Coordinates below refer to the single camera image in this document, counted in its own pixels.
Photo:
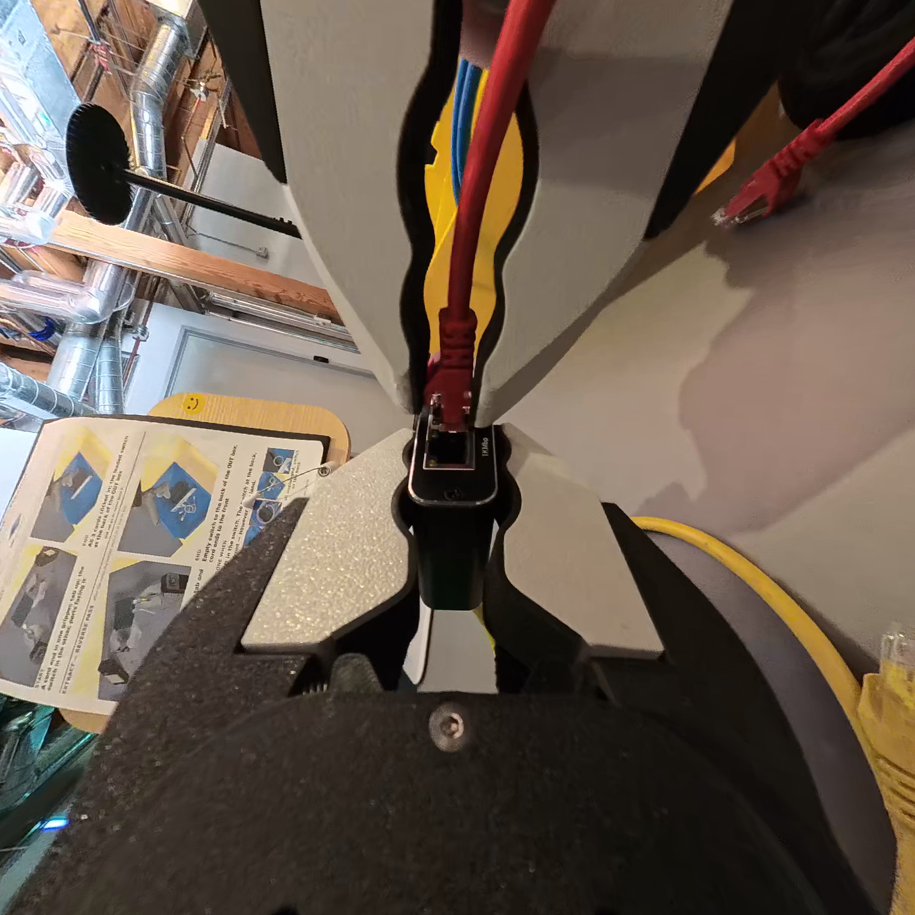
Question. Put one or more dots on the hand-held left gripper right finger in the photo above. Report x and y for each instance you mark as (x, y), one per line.
(572, 572)

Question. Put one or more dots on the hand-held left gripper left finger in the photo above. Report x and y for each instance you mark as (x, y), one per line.
(329, 557)

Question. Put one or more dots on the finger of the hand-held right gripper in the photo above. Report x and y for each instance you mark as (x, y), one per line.
(629, 107)
(343, 143)

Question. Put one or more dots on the black ethernet splitter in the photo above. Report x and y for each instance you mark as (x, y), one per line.
(454, 557)

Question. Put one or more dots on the yellow plastic bin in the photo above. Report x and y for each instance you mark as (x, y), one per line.
(507, 179)

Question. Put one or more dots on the printed instruction sheet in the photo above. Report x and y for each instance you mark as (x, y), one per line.
(143, 500)

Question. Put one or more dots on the wooden ceiling beam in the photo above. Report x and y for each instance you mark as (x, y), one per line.
(179, 261)

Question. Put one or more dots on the yellow smiley sticker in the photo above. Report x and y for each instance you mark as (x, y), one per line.
(193, 404)

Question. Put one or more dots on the silver air duct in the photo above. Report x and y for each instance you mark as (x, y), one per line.
(161, 86)
(28, 389)
(89, 364)
(86, 293)

